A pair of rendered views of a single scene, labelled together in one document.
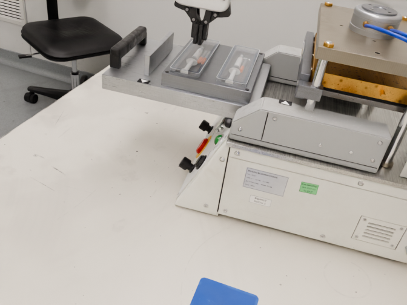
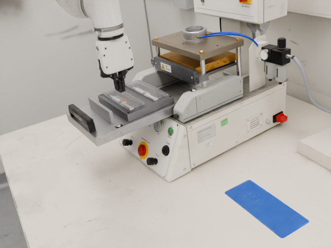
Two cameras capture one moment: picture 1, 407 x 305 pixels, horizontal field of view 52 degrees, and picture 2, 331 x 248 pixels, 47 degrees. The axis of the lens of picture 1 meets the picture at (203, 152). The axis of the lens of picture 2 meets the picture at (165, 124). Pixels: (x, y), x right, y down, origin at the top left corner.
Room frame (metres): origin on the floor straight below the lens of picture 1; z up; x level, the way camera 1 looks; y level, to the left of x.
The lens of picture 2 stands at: (-0.12, 0.64, 1.47)
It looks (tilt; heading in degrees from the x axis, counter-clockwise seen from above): 28 degrees down; 320
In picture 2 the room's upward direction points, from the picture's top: 8 degrees counter-clockwise
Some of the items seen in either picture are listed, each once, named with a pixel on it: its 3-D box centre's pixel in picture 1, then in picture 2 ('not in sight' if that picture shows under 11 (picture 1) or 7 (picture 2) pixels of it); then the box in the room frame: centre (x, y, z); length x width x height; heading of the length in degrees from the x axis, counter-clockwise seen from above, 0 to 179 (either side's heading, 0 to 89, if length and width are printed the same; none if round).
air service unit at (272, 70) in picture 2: not in sight; (273, 60); (0.50, -0.35, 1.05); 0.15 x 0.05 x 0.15; 171
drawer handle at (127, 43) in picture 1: (129, 45); (81, 117); (0.81, 0.18, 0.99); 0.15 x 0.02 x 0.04; 171
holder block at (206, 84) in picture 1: (217, 68); (135, 99); (0.78, 0.00, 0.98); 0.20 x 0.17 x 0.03; 171
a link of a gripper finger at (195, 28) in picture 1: (191, 23); (114, 82); (0.79, 0.06, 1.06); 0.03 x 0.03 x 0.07; 81
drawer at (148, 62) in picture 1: (193, 68); (122, 107); (0.79, 0.05, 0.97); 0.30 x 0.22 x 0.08; 81
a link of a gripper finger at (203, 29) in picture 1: (209, 27); (123, 79); (0.78, 0.02, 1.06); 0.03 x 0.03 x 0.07; 81
